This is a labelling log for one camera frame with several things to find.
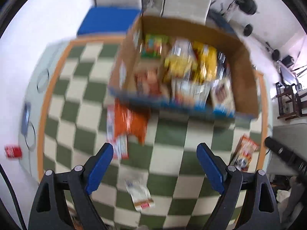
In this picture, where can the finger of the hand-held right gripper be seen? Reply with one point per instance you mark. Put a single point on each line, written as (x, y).
(285, 154)

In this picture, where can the large yellow snack bag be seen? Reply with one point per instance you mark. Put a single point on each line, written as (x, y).
(189, 64)

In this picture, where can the white packet with red end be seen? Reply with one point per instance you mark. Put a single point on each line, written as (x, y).
(139, 192)

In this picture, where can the green snack packet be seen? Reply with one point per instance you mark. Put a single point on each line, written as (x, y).
(153, 46)

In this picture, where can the brown and white wafer packet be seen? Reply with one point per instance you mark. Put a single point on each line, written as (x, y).
(221, 93)

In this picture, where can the grey shell chair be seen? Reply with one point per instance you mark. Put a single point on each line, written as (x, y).
(287, 131)

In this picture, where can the white cookie packet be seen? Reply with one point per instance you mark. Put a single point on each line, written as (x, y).
(189, 91)

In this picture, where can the dark sit-up bench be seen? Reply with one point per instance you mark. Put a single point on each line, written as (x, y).
(221, 22)

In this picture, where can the black speaker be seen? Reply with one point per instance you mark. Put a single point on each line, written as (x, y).
(287, 61)

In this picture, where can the red can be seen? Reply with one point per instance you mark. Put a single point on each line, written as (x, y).
(13, 152)

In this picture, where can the silver snack packet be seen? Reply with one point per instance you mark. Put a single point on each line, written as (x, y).
(221, 64)

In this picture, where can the red panda snack packet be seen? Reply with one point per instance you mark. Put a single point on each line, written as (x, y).
(244, 152)

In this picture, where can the cardboard box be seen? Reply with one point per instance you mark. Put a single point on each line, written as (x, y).
(242, 76)

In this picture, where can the white padded chair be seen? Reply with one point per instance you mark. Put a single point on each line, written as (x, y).
(187, 0)

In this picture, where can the red and white snack packet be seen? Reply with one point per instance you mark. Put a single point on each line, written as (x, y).
(118, 143)

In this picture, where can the black barbell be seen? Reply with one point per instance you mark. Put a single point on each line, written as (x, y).
(248, 4)

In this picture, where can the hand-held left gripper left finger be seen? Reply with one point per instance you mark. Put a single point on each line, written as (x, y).
(100, 167)

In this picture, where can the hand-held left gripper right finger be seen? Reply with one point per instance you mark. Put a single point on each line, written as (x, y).
(212, 170)

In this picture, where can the curl bar with black plates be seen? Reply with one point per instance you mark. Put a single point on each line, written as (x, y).
(248, 30)

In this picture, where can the dark wooden chair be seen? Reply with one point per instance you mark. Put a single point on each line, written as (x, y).
(290, 100)

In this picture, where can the orange snack packet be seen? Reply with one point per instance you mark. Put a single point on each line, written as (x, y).
(130, 122)

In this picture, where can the brown snack packet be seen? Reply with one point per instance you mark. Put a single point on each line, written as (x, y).
(146, 79)

